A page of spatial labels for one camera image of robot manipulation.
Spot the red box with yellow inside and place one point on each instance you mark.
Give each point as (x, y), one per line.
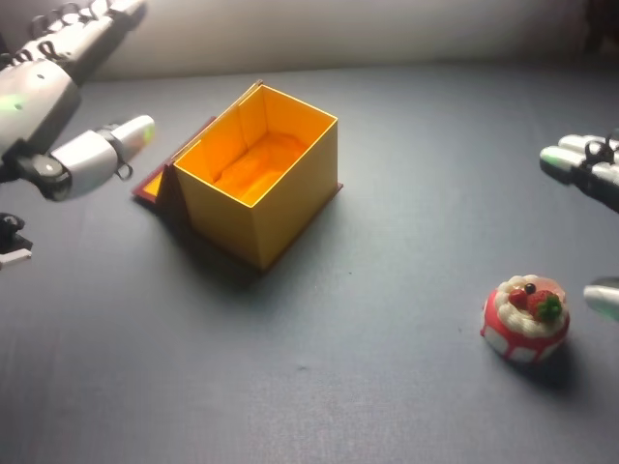
(222, 217)

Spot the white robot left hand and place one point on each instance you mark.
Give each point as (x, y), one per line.
(38, 106)

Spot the white backdrop board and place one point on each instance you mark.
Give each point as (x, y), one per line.
(338, 34)

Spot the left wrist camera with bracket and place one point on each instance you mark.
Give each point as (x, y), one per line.
(12, 232)

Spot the grey table cloth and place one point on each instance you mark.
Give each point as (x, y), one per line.
(338, 386)

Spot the toy strawberry cream cake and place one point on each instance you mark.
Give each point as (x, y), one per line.
(522, 333)

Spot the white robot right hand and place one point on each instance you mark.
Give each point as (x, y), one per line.
(599, 169)

